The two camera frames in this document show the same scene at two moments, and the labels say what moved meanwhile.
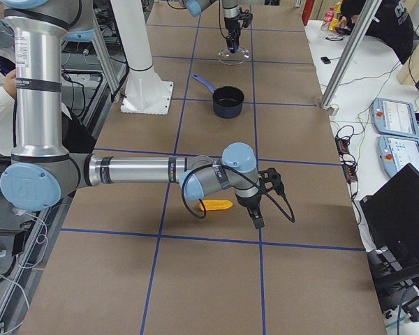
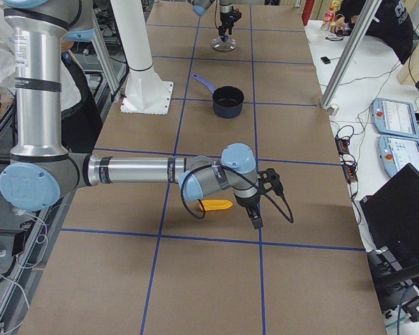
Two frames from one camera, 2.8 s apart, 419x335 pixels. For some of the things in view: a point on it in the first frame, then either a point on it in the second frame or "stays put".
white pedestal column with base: x=146 y=92 stays put
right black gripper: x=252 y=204 stays put
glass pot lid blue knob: x=240 y=56 to x=223 y=43
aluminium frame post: x=369 y=8 stays put
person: x=1 y=95 to x=81 y=117
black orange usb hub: x=348 y=160 stays put
